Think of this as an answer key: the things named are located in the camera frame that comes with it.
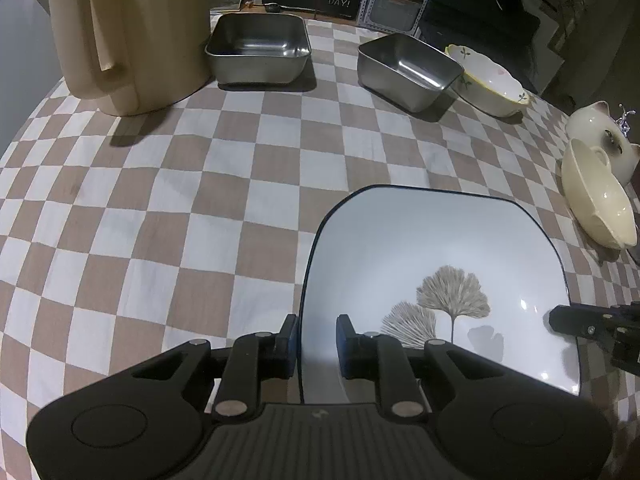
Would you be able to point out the checkered tablecloth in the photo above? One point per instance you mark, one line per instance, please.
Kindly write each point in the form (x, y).
(123, 237)

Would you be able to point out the beige thermos jug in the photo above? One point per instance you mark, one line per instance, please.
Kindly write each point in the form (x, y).
(131, 56)

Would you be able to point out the white square tree plate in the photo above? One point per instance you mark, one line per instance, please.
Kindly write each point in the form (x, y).
(419, 264)

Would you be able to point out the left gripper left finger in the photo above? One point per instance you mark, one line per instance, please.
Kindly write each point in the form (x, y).
(251, 360)

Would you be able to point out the steel rectangular tray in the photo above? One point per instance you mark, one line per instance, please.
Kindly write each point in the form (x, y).
(255, 48)
(406, 71)

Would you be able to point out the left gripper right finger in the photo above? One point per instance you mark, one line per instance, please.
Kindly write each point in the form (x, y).
(382, 360)

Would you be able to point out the silver balloon-dog figurine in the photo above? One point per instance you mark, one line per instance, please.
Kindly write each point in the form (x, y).
(623, 121)

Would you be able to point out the cream two-handled bowl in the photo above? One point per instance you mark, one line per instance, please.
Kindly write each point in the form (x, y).
(598, 201)

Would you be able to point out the floral yellow-rimmed bowl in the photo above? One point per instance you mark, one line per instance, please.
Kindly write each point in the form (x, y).
(486, 85)

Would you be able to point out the white cat-shaped ceramic cover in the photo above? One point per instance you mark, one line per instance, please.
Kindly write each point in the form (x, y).
(594, 125)

